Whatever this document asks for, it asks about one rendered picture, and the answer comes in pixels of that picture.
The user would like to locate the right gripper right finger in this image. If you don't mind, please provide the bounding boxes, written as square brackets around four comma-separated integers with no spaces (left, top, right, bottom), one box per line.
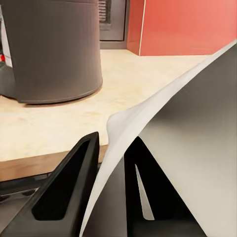
[124,136,207,237]

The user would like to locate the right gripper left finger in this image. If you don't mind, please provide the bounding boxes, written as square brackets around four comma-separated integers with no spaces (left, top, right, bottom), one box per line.
[0,131,100,237]

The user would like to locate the paper coffee filter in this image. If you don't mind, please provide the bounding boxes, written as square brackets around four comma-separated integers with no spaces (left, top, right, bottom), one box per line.
[79,39,237,237]

